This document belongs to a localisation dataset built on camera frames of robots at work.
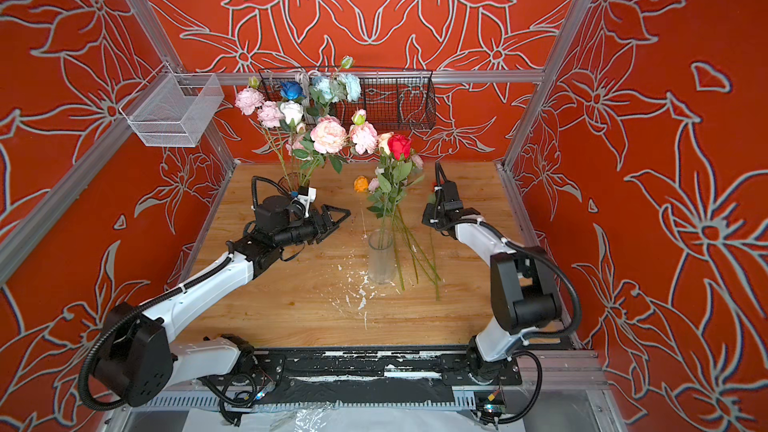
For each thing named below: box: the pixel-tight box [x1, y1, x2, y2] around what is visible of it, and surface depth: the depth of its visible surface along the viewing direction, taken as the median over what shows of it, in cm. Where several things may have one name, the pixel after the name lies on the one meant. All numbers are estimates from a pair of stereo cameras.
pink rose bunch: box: [293, 108, 378, 186], surface depth 64 cm
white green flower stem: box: [309, 56, 362, 133], surface depth 76 cm
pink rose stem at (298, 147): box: [285, 132, 310, 187], surface depth 74 cm
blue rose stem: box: [280, 81, 307, 100], surface depth 75 cm
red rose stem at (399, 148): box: [377, 134, 424, 253], surface depth 69 cm
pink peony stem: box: [235, 76, 294, 188], surface depth 78 cm
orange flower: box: [353, 175, 369, 193], surface depth 111 cm
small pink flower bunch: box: [366, 132, 440, 291], surface depth 95 cm
